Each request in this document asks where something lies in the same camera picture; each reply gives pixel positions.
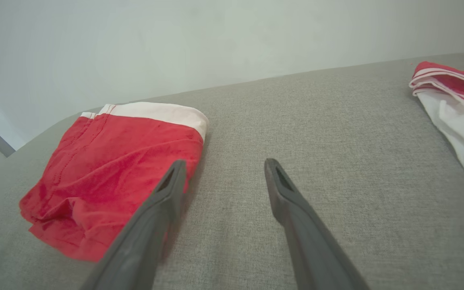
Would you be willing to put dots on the grey fabric sofa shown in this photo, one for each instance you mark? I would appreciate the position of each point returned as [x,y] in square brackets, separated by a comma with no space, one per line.
[336,161]

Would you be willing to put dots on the white garment with red stripes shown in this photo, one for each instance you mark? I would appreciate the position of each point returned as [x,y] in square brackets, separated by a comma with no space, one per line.
[461,125]

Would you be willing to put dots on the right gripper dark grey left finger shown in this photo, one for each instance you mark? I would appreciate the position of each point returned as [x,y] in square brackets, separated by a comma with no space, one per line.
[139,245]

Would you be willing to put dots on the red jersey with black lettering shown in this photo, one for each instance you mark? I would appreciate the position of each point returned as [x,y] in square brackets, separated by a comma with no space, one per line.
[107,161]

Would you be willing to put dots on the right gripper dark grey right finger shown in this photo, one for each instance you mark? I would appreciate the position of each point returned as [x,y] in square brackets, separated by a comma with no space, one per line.
[316,249]

